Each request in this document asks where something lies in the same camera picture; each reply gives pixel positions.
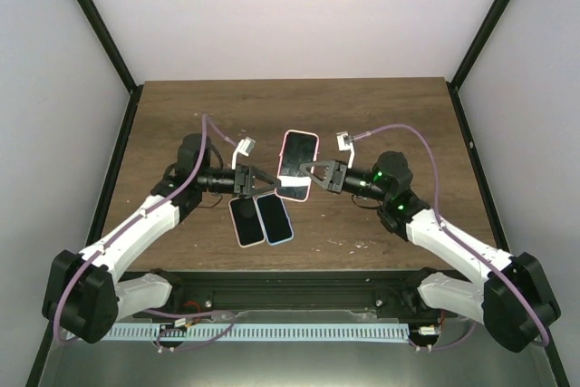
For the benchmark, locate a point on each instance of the blue phone black screen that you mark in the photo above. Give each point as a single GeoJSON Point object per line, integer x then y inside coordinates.
{"type": "Point", "coordinates": [274, 217]}

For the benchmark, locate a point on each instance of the right black frame post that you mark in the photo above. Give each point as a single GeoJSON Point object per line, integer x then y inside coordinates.
{"type": "Point", "coordinates": [485, 30]}

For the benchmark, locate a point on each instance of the light blue phone case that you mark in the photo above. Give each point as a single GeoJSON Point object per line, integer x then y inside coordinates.
{"type": "Point", "coordinates": [290, 233]}

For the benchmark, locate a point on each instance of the left black frame post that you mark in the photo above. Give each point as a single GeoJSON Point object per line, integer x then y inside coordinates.
{"type": "Point", "coordinates": [101, 31]}

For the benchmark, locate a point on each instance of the black table edge rail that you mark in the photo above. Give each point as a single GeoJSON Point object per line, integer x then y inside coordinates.
{"type": "Point", "coordinates": [483, 186]}
{"type": "Point", "coordinates": [108, 187]}

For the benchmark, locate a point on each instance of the right black table edge rail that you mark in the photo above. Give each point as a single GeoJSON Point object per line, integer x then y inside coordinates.
{"type": "Point", "coordinates": [483, 186]}

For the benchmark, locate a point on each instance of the left black table edge rail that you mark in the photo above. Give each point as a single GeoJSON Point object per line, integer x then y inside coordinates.
{"type": "Point", "coordinates": [108, 187]}

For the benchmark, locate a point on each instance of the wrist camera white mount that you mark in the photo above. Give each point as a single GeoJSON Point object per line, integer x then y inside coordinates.
{"type": "Point", "coordinates": [243, 148]}
{"type": "Point", "coordinates": [345, 142]}

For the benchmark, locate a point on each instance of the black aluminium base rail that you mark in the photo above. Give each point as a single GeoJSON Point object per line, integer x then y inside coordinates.
{"type": "Point", "coordinates": [388, 294]}

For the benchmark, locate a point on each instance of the black frame post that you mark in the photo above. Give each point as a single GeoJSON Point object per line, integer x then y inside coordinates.
{"type": "Point", "coordinates": [101, 31]}
{"type": "Point", "coordinates": [485, 30]}

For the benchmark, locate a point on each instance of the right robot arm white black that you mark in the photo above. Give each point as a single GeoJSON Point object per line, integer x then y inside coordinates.
{"type": "Point", "coordinates": [509, 295]}

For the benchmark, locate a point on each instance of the beige phone case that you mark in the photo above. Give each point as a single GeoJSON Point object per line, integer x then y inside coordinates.
{"type": "Point", "coordinates": [235, 228]}

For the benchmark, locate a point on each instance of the white phone black screen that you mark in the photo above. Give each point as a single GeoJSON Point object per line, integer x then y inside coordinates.
{"type": "Point", "coordinates": [247, 221]}

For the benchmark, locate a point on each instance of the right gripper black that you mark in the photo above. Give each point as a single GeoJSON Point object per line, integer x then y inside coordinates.
{"type": "Point", "coordinates": [333, 166]}

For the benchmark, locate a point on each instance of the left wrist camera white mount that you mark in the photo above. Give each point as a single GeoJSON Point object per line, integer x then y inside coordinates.
{"type": "Point", "coordinates": [243, 148]}

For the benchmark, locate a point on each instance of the pink phone case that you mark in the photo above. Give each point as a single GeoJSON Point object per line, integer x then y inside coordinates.
{"type": "Point", "coordinates": [281, 156]}

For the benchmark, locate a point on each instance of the light blue slotted cable duct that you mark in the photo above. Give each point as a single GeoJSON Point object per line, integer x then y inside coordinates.
{"type": "Point", "coordinates": [371, 333]}

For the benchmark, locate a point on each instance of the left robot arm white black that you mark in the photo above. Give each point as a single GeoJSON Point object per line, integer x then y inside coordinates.
{"type": "Point", "coordinates": [86, 294]}

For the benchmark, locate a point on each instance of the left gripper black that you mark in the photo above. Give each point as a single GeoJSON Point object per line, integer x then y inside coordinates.
{"type": "Point", "coordinates": [245, 176]}

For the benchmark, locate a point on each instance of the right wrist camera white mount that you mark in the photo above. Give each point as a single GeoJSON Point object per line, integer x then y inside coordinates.
{"type": "Point", "coordinates": [345, 142]}

